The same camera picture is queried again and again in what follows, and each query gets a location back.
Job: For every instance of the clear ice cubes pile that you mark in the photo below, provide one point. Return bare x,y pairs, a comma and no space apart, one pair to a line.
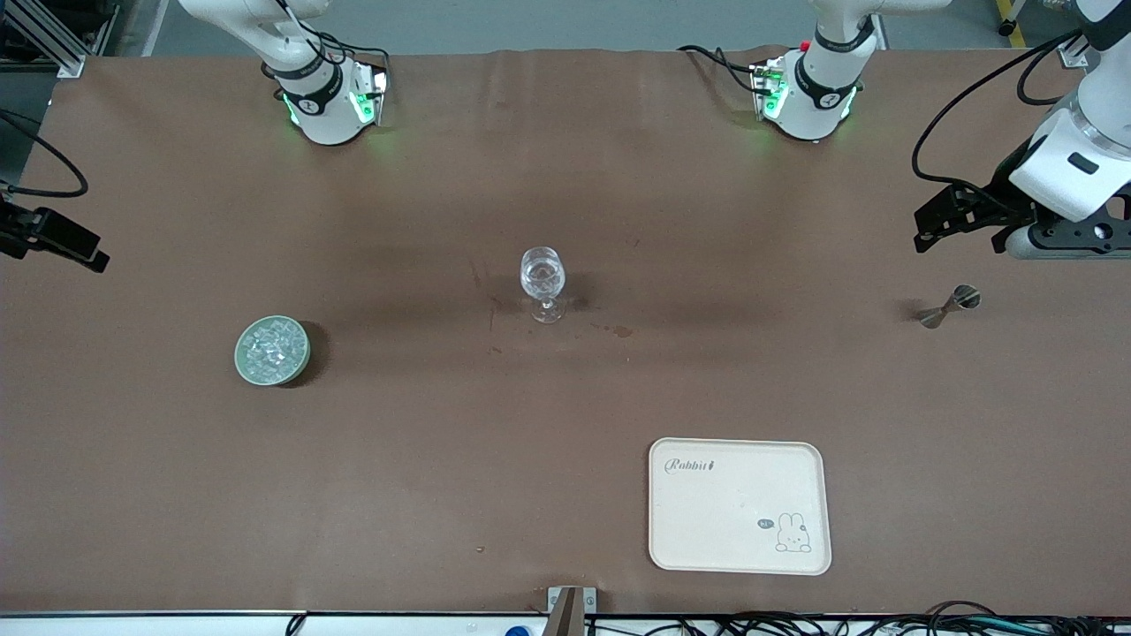
269,349

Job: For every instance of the steel jigger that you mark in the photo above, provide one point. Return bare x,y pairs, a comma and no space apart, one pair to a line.
965,296

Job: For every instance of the cream rabbit print tray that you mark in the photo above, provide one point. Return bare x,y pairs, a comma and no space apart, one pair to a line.
707,530

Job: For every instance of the grey camera post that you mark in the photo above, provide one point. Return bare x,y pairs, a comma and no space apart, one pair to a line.
565,618

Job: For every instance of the clear wine glass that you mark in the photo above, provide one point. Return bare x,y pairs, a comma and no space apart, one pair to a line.
541,274

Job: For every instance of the metal bracket plate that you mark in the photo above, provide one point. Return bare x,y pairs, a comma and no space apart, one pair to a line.
590,601

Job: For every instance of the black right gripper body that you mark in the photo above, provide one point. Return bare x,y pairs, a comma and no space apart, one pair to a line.
19,230

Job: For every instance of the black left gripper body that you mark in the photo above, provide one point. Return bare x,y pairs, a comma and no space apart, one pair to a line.
1001,201

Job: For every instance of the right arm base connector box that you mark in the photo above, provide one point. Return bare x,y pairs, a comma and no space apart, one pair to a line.
375,88

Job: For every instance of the aluminium frame with struts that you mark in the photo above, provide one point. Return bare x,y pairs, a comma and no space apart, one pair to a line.
62,55

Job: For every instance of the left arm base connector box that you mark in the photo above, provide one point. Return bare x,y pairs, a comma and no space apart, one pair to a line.
762,84

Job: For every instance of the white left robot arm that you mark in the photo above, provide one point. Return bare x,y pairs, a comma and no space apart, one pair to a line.
817,97

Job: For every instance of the brown table mat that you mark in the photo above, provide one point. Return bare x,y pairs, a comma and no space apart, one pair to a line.
442,459

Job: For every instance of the aluminium corner profile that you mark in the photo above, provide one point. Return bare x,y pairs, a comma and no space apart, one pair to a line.
1074,55

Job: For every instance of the green round bowl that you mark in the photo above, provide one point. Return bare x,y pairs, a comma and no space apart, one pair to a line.
239,353

